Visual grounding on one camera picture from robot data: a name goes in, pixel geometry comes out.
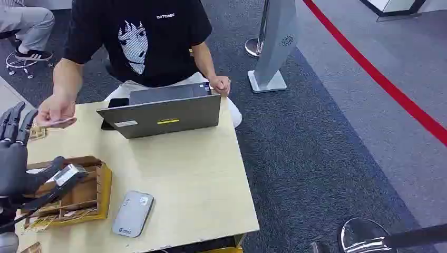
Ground person's right hand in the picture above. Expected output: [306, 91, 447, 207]
[35, 91, 78, 129]

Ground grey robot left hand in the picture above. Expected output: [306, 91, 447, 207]
[0, 101, 66, 200]

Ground person's left hand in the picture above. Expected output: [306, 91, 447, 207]
[208, 75, 232, 98]

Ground small stack of cards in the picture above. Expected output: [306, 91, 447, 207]
[28, 125, 48, 142]

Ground chrome chair base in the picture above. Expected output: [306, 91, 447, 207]
[5, 51, 55, 80]

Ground loose printed cards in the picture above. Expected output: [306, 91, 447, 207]
[22, 216, 54, 235]

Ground black phone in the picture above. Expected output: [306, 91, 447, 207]
[101, 98, 130, 131]

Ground grey laptop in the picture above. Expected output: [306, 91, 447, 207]
[96, 82, 222, 140]

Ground grey kiosk stand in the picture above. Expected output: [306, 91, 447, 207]
[247, 0, 299, 94]

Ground wooden card box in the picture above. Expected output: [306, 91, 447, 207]
[20, 155, 113, 228]

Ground brown printed card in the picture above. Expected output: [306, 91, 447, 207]
[20, 241, 43, 253]

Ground person at desk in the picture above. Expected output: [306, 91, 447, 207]
[35, 0, 244, 129]

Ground seated person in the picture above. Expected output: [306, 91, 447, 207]
[0, 0, 56, 62]

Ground pale wooden desk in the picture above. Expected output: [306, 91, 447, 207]
[15, 99, 261, 253]

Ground grey card reader device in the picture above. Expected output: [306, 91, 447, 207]
[111, 190, 154, 238]

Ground red floor tape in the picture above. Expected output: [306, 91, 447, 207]
[302, 0, 447, 148]

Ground yellow box under desk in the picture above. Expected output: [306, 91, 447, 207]
[198, 246, 244, 253]

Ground white black-edged cabinet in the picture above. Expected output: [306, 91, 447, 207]
[359, 0, 427, 23]

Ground chrome stanchion base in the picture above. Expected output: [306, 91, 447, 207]
[337, 217, 399, 253]

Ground black barrier bar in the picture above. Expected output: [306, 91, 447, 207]
[382, 223, 447, 251]

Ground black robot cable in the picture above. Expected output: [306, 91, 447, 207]
[0, 173, 89, 232]

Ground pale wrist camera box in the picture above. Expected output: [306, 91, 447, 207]
[52, 164, 89, 188]

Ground chrome stanchion post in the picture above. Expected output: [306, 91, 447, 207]
[244, 0, 271, 59]

